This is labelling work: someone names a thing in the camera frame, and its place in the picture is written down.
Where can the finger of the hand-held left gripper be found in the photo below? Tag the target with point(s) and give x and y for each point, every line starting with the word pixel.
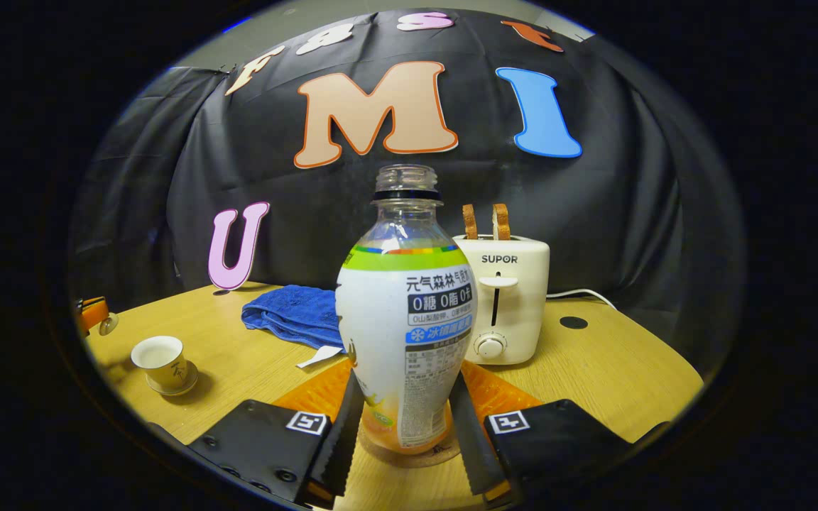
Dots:
pixel 93 314

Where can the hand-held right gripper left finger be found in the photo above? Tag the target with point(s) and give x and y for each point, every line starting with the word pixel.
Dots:
pixel 345 440

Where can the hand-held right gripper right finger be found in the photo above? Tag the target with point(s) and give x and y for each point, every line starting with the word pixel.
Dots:
pixel 469 440

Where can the cream teacup lid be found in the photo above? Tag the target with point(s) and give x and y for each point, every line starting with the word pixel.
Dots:
pixel 108 324

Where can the round cork coaster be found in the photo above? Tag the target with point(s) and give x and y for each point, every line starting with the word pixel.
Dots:
pixel 388 460

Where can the cream ceramic teacup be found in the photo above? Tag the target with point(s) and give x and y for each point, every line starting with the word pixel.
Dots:
pixel 162 362

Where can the clear labelled water bottle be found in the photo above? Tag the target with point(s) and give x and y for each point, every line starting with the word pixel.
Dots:
pixel 402 333

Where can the cream ceramic saucer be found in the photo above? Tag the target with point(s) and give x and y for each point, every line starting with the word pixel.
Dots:
pixel 187 383

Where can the blue towel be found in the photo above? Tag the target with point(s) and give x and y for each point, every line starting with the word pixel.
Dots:
pixel 288 312

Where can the white toaster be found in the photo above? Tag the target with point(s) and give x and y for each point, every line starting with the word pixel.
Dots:
pixel 522 298

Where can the black round table grommet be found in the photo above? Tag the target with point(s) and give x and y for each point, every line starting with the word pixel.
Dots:
pixel 574 322

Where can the toast slice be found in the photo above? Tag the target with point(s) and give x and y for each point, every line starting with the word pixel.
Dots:
pixel 500 221
pixel 470 221

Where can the black backdrop cloth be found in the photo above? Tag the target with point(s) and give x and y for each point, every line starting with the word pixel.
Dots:
pixel 608 227

